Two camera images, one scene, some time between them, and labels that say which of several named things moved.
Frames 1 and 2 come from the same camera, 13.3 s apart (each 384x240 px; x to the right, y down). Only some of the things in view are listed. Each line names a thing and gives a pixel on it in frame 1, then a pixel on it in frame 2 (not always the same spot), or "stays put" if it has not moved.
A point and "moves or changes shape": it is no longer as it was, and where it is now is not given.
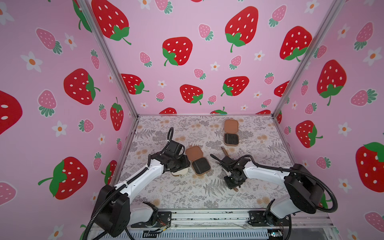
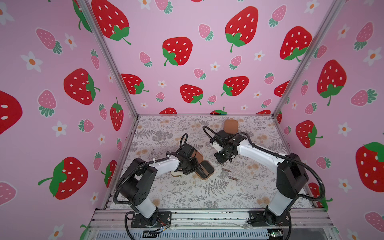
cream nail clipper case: x=180 y=172 stays put
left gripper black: x=185 y=163 → x=195 y=166
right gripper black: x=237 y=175 → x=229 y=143
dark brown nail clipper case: x=231 y=138 stays put
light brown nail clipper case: x=200 y=165 moves or changes shape
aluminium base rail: x=215 y=219 stays put
